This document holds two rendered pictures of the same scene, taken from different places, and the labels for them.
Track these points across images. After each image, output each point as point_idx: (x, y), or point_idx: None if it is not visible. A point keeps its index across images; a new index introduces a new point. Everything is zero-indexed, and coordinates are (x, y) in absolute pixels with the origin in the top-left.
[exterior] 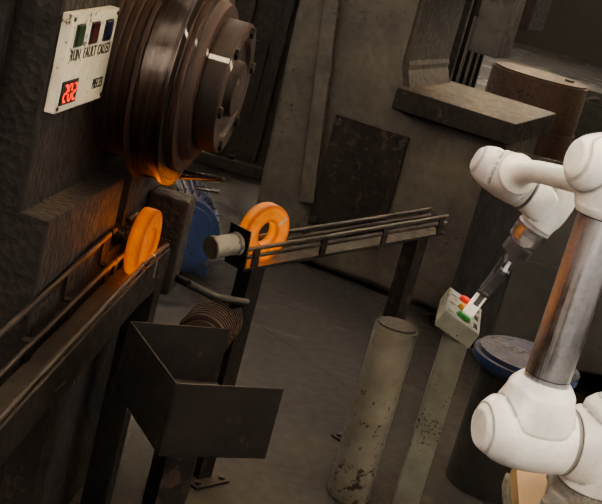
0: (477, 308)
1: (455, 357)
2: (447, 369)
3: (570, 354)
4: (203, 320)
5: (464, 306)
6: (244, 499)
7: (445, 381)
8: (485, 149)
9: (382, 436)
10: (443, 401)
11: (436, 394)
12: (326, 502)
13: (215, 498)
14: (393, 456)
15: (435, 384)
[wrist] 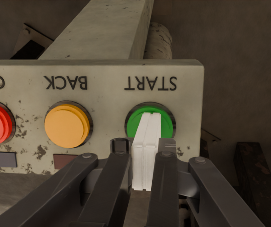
0: (159, 129)
1: (135, 56)
2: (138, 51)
3: None
4: None
5: (80, 136)
6: (214, 111)
7: (141, 39)
8: None
9: (162, 57)
10: (143, 19)
11: (143, 36)
12: (179, 56)
13: (225, 127)
14: (32, 10)
15: (142, 49)
